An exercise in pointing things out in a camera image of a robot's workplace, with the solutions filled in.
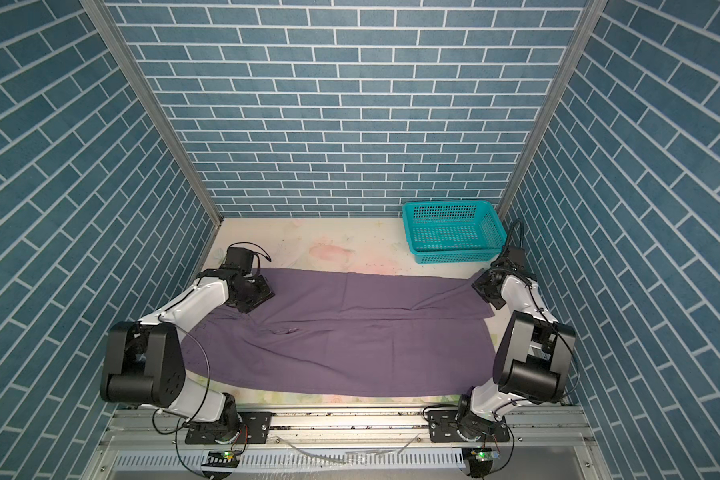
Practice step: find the left aluminium corner post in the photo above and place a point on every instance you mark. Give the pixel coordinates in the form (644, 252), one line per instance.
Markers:
(108, 30)

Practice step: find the purple trousers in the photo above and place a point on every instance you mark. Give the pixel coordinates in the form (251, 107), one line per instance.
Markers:
(350, 334)

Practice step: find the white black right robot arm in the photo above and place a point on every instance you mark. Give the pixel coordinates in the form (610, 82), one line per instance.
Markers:
(533, 361)

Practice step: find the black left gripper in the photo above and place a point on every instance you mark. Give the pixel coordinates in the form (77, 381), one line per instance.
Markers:
(266, 292)

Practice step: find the aluminium corner post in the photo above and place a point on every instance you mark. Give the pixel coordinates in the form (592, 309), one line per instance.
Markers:
(582, 33)
(108, 30)

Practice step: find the white slotted cable duct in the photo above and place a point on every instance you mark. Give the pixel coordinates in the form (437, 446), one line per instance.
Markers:
(289, 460)

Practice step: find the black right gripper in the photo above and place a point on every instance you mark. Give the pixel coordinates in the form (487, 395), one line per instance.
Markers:
(481, 285)

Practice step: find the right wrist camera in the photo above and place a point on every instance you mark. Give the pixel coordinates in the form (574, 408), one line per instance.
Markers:
(513, 257)

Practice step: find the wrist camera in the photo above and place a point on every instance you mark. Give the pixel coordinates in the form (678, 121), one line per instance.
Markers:
(513, 257)
(239, 259)

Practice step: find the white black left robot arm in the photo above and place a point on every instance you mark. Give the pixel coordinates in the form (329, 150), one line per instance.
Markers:
(144, 363)

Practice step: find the teal plastic basket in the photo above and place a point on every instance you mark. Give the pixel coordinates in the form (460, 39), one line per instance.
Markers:
(453, 231)

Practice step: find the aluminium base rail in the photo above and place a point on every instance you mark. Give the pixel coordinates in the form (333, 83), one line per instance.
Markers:
(362, 426)

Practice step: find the right aluminium corner post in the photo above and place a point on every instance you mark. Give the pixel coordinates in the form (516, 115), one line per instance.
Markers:
(582, 33)

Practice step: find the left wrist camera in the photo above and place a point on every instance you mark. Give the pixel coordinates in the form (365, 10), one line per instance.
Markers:
(239, 259)

